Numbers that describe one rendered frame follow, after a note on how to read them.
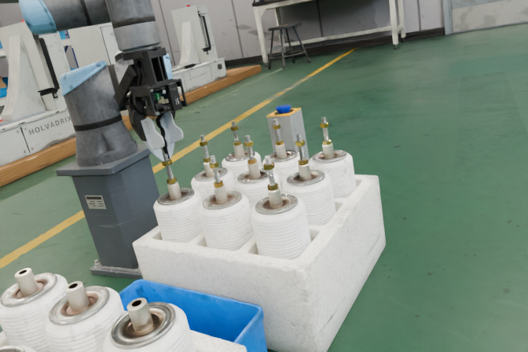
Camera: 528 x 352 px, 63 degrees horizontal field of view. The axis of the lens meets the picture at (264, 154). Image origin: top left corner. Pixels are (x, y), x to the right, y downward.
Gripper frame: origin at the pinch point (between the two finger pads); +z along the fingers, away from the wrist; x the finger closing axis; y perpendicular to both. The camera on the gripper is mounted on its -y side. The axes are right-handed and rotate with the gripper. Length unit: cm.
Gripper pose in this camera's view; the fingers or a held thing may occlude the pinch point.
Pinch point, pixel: (163, 152)
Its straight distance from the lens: 87.6
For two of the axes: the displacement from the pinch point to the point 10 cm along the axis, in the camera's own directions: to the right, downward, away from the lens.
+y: 7.0, 0.9, -7.1
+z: 1.8, 9.4, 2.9
